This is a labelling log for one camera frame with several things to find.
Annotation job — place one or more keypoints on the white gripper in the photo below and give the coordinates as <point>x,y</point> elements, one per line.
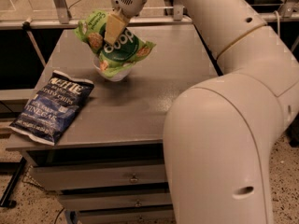
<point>128,1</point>

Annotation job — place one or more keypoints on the green rice chip bag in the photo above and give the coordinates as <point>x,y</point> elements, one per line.
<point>128,48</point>

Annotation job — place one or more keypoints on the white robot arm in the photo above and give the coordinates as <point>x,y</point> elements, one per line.
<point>219,133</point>

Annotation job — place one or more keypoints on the white bowl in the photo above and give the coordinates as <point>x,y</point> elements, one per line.
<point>109,72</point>

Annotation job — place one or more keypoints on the blue kettle chips bag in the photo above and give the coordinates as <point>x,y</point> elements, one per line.
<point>50,112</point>

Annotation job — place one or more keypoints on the grey drawer cabinet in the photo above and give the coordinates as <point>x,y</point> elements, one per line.
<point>121,121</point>

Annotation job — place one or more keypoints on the top grey drawer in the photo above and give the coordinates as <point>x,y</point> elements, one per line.
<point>100,175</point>

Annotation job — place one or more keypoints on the grey drawer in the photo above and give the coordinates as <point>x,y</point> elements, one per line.
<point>135,198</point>
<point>100,175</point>
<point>125,214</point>

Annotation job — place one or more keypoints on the middle grey drawer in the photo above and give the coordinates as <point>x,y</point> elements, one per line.
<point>135,198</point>

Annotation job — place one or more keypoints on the bottom grey drawer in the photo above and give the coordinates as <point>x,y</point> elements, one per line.
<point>125,214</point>

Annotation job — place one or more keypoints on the black floor stand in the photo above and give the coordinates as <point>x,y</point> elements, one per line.
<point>14,169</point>

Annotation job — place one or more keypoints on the grey metal rail frame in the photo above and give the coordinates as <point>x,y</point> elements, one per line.
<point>40,14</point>

